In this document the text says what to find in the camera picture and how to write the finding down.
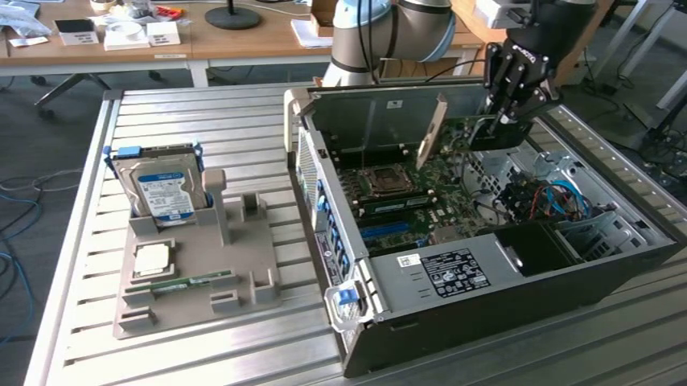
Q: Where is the clear plastic bag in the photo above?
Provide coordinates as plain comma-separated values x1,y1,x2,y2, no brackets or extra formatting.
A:
0,0,52,39

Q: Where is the white paper stack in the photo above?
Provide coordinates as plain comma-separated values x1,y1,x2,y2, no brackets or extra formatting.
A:
290,18,334,48

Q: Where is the grey power supply unit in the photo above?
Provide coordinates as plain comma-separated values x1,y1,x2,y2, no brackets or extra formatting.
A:
368,235,525,315

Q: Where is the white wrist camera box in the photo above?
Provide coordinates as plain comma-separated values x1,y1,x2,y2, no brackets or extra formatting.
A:
475,0,533,30

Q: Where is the green graphics card black cooler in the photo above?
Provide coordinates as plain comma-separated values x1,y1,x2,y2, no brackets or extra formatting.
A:
414,92,533,170

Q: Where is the silver disk bay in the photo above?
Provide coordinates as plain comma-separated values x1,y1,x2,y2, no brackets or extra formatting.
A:
553,211,651,262

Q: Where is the white table frame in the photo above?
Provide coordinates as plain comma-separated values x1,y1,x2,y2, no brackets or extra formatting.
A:
589,0,687,112

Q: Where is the blue wire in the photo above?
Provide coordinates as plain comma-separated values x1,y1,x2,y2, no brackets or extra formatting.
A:
536,179,595,221

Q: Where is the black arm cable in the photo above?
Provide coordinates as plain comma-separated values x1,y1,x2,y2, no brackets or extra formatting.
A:
362,0,378,84

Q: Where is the wooden desk white frame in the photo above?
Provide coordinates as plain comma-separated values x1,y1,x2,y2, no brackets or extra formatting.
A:
189,0,487,88
0,0,210,120

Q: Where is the grey printed parts rack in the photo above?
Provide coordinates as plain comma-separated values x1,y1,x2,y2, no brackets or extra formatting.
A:
110,168,285,343

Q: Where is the white flat box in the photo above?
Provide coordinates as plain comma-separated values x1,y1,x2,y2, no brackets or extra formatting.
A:
102,34,150,52

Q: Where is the small white printed box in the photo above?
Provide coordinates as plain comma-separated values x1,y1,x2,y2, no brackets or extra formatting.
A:
145,20,181,47

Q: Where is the CPU socket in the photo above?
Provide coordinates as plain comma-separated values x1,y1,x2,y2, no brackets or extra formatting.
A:
357,164,413,198

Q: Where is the silver CPU chip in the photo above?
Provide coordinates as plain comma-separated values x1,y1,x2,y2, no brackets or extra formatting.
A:
130,244,176,279

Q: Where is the white box black lid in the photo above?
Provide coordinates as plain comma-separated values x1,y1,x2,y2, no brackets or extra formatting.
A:
52,18,101,47

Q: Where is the green motherboard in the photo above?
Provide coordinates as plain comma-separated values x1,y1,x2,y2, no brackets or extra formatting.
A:
334,144,511,258

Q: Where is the silver perforated drive cage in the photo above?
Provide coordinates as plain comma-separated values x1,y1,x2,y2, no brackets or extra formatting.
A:
458,120,591,224

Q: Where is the silver chipset heatsink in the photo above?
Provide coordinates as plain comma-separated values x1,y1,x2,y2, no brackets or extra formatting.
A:
430,227,465,245

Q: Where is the wooden cabinet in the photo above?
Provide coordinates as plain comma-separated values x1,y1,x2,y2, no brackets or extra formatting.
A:
448,0,616,93

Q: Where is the white label card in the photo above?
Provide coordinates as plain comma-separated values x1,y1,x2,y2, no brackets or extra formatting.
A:
8,35,49,48

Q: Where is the hard disk blue caddy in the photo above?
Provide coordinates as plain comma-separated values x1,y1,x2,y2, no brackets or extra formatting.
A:
101,140,216,229

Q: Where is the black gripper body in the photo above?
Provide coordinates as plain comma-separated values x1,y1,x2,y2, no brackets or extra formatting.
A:
505,0,601,78

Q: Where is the black round lamp base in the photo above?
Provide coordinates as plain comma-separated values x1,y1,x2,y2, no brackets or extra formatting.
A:
202,0,264,31

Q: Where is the black power cable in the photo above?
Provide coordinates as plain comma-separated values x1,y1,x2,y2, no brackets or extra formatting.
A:
422,59,488,82

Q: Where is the green RAM stick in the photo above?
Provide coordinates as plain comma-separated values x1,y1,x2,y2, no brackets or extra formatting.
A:
125,271,238,295

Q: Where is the red wire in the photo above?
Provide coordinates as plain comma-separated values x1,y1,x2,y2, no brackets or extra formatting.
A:
528,187,557,221

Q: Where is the white tape roll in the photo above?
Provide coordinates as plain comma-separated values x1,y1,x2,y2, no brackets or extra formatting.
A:
106,22,145,41

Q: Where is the brown cardboard box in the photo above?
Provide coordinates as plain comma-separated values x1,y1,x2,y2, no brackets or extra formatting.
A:
309,0,337,38

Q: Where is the black open PC case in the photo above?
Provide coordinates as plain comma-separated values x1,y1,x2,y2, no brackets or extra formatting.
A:
282,72,687,379

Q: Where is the blue floor cable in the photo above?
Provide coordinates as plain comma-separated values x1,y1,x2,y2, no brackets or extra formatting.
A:
0,192,41,347

